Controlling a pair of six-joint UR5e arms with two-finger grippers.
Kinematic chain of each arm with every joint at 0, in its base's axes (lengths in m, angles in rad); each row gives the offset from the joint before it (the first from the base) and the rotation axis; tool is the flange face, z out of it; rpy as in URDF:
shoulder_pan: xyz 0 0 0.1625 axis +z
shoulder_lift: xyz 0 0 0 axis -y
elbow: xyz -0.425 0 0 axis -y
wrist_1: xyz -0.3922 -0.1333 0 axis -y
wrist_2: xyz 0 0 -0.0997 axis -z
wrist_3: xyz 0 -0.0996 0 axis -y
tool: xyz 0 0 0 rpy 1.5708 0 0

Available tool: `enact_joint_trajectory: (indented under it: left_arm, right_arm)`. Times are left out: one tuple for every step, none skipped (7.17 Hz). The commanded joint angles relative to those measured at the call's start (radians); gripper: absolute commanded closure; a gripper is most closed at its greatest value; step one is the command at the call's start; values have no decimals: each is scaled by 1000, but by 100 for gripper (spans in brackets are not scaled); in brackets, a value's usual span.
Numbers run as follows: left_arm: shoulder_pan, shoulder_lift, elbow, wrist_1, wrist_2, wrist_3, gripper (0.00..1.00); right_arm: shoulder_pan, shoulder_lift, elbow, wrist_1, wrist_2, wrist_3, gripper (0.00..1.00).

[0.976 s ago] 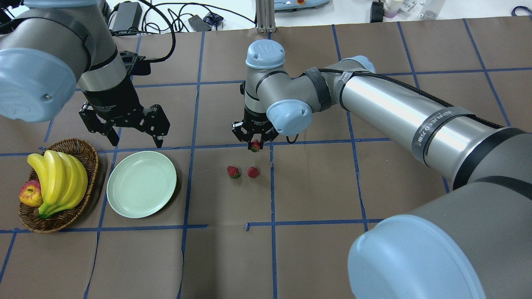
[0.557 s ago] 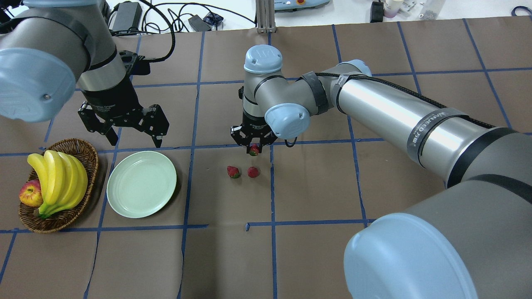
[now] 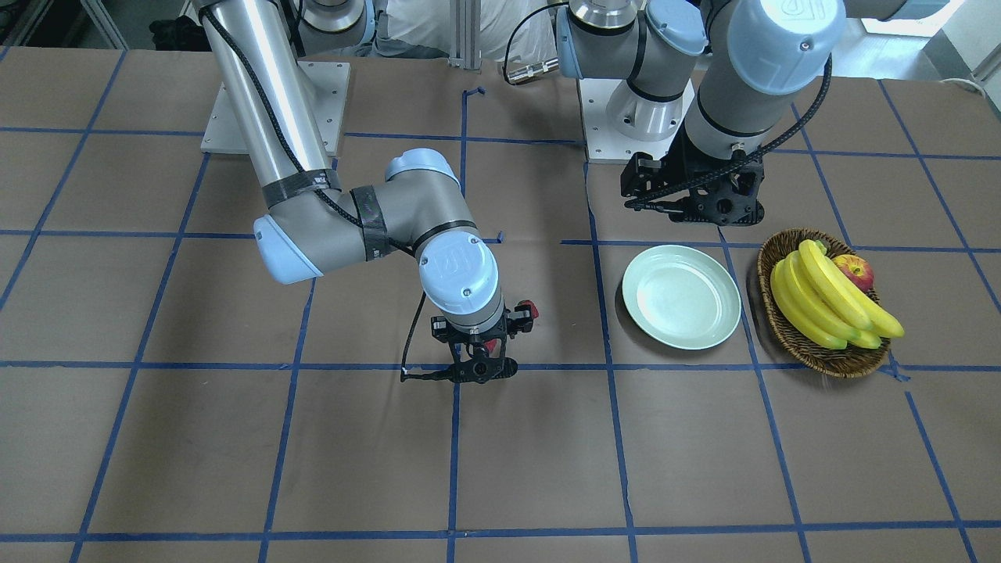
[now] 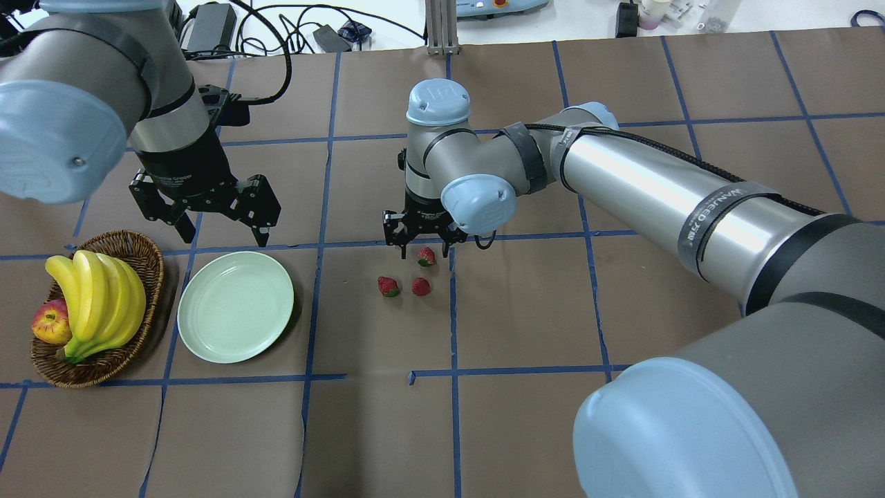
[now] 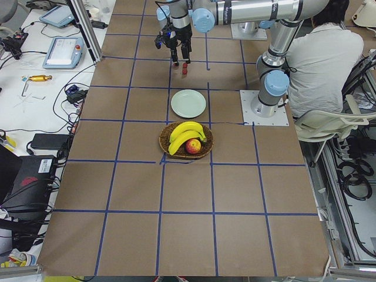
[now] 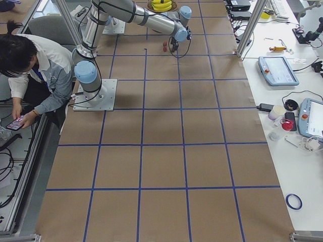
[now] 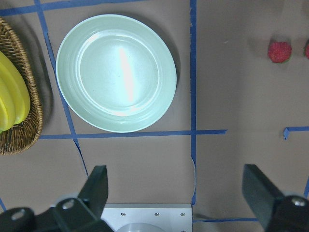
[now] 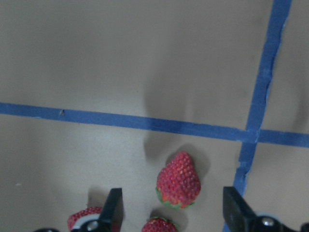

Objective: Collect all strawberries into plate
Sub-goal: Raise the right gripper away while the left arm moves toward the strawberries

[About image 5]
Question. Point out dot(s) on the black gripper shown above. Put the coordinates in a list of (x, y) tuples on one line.
[(181, 36)]

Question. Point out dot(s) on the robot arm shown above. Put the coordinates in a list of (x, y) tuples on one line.
[(286, 18), (175, 13)]

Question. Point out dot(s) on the light green plate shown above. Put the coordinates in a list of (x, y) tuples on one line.
[(188, 103)]

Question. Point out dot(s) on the yellow banana bunch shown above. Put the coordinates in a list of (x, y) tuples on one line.
[(183, 132)]

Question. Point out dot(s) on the woven wicker basket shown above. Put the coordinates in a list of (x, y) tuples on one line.
[(181, 153)]

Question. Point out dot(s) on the red yellow apple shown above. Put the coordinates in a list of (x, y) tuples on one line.
[(193, 146)]

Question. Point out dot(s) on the blue teach pendant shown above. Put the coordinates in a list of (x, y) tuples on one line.
[(64, 53)]

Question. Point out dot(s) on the seated person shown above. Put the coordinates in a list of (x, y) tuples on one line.
[(321, 62)]

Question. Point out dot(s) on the white office chair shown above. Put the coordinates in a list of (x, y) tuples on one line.
[(318, 126)]

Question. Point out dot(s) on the black power brick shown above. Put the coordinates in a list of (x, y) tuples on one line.
[(45, 141)]

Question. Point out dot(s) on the black computer box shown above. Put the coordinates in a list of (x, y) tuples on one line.
[(26, 184)]

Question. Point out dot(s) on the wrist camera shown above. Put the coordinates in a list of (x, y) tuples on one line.
[(163, 38)]

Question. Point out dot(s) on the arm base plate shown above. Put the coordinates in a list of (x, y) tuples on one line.
[(248, 31), (257, 114)]

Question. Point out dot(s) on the aluminium frame post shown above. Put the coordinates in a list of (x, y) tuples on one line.
[(81, 17)]

